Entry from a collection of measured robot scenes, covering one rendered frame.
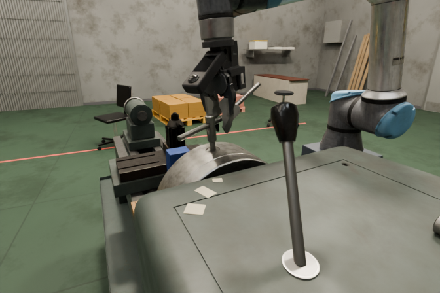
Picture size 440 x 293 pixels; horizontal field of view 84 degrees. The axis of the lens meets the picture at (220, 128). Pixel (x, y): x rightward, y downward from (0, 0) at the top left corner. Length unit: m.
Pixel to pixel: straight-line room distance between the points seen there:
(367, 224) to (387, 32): 0.58
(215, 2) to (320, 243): 0.45
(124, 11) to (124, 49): 1.02
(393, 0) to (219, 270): 0.75
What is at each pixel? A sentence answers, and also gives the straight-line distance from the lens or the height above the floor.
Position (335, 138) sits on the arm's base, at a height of 1.16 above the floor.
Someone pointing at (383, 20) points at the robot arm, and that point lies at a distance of 0.83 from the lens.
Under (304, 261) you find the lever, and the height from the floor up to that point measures 1.26.
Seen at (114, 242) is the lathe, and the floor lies 0.54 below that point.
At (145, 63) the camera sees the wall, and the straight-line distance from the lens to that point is 8.02.
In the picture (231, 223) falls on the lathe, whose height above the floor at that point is 1.26.
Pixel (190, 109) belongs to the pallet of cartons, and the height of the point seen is 0.33.
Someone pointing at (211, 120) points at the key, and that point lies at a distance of 0.55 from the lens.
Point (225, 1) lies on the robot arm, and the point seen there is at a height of 1.55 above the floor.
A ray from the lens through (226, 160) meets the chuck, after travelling 0.53.
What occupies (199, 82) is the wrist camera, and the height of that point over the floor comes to 1.40.
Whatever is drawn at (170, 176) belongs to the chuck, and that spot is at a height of 1.18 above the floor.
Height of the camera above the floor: 1.46
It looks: 17 degrees down
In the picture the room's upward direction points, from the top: straight up
